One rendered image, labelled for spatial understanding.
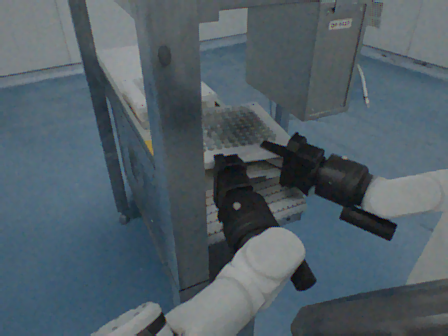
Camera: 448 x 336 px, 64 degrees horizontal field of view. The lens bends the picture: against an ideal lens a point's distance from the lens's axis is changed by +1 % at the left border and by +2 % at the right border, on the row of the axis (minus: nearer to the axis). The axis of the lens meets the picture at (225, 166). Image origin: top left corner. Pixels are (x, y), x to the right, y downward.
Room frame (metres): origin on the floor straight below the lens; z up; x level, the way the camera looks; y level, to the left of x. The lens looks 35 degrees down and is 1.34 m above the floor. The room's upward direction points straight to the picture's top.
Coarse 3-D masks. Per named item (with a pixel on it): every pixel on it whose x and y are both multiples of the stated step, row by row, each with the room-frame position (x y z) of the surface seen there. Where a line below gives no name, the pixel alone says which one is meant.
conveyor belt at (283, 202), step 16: (112, 48) 1.73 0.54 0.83; (128, 48) 1.73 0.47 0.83; (112, 64) 1.50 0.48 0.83; (128, 64) 1.50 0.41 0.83; (208, 192) 0.63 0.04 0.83; (272, 192) 0.63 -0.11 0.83; (288, 192) 0.63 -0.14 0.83; (208, 208) 0.57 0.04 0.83; (272, 208) 0.58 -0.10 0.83; (288, 208) 0.59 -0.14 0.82; (304, 208) 0.60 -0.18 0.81; (208, 224) 0.53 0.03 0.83; (208, 240) 0.50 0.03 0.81
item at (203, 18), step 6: (198, 0) 0.48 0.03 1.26; (204, 0) 0.48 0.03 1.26; (210, 0) 0.49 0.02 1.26; (216, 0) 0.49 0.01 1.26; (198, 6) 0.48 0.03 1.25; (204, 6) 0.48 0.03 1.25; (210, 6) 0.49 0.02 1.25; (216, 6) 0.49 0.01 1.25; (198, 12) 0.48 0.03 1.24; (204, 12) 0.48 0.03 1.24; (210, 12) 0.49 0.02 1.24; (216, 12) 0.49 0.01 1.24; (198, 18) 0.48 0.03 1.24; (204, 18) 0.48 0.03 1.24; (210, 18) 0.49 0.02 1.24; (216, 18) 0.49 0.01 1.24
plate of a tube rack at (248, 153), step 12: (216, 108) 0.83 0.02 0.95; (252, 108) 0.83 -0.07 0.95; (264, 120) 0.76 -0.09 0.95; (276, 132) 0.70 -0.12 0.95; (204, 144) 0.64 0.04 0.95; (252, 144) 0.65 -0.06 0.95; (240, 156) 0.60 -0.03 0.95; (252, 156) 0.61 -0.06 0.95; (264, 156) 0.61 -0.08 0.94; (276, 156) 0.62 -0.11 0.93
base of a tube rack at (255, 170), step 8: (248, 168) 0.62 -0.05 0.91; (256, 168) 0.62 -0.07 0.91; (264, 168) 0.62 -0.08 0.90; (272, 168) 0.62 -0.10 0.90; (208, 176) 0.59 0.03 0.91; (248, 176) 0.60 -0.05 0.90; (256, 176) 0.61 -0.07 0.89; (264, 176) 0.62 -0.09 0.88; (272, 176) 0.62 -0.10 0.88; (208, 184) 0.58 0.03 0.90
